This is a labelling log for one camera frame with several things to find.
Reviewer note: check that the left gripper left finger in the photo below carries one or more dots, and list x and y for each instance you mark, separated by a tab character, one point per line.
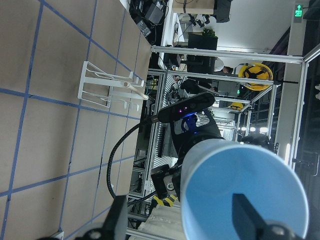
116	222

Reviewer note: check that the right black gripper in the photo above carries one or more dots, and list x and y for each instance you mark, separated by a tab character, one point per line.
185	134

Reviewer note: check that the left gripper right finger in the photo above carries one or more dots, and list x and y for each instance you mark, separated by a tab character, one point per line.
249	224

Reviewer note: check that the light blue cup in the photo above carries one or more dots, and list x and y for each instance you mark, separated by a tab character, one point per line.
214	170

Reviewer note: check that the yellow hard hat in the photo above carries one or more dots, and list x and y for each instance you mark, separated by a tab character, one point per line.
256	71

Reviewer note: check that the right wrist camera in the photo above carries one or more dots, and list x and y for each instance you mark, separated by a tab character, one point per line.
186	107

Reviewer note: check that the white wire cup rack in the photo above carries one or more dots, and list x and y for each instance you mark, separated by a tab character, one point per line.
103	89

